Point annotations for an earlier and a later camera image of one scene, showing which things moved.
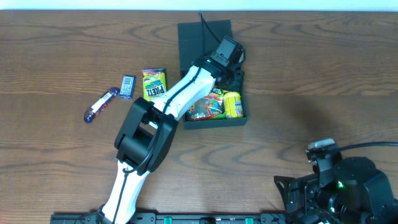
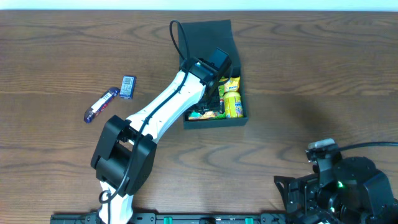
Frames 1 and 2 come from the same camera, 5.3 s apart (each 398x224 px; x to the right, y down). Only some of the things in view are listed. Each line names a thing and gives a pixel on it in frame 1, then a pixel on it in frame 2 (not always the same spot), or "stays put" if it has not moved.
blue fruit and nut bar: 94,109 stays put
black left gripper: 234,79 → 208,101
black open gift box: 203,38 stays put
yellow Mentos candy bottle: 233,104 stays put
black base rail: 155,218 stays put
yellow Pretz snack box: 154,83 → 222,82
